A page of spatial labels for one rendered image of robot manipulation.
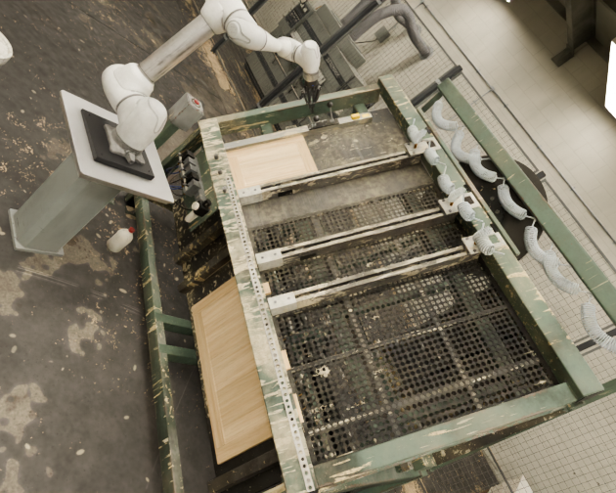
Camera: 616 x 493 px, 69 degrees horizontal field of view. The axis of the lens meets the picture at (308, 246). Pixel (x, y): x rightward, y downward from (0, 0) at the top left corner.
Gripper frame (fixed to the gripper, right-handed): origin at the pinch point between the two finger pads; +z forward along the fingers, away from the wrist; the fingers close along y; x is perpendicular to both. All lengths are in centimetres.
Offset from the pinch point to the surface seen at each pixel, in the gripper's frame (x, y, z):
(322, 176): 49, 9, 8
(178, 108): -16, 78, -6
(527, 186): 83, -105, 20
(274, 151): 15.2, 28.6, 14.0
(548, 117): -187, -409, 260
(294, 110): -17.1, 6.6, 13.4
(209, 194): 38, 72, 13
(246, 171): 27, 48, 14
